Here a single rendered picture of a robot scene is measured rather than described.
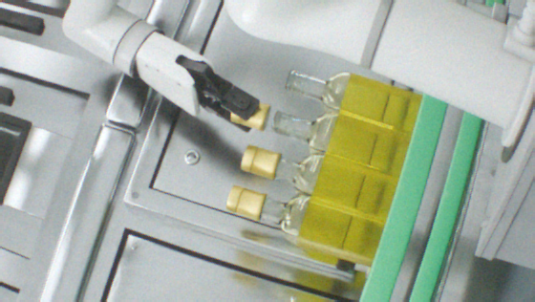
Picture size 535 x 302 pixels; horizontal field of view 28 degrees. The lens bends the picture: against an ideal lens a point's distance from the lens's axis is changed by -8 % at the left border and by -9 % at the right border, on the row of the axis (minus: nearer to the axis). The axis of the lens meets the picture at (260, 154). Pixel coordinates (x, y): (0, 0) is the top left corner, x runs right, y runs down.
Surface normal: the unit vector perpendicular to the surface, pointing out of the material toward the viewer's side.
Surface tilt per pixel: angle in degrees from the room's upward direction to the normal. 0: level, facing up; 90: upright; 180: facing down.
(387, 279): 90
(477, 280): 90
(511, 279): 90
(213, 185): 90
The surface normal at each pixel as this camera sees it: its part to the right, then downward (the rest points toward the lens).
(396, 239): -0.01, -0.33
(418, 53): -0.25, 0.39
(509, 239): -0.28, 0.61
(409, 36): -0.18, 0.19
